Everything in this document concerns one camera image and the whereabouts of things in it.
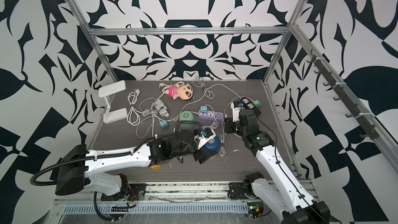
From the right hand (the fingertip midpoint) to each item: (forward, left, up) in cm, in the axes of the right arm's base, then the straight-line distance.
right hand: (225, 116), depth 79 cm
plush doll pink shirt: (+26, +23, -10) cm, 36 cm away
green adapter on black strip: (+20, -25, -17) cm, 37 cm away
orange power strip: (-19, +36, -16) cm, 44 cm away
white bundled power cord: (+11, +56, -17) cm, 59 cm away
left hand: (-12, +8, +2) cm, 14 cm away
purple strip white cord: (+42, +14, -17) cm, 47 cm away
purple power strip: (+11, +6, -16) cm, 21 cm away
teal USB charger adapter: (+13, +11, -12) cm, 21 cm away
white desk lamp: (+13, +63, +5) cm, 65 cm away
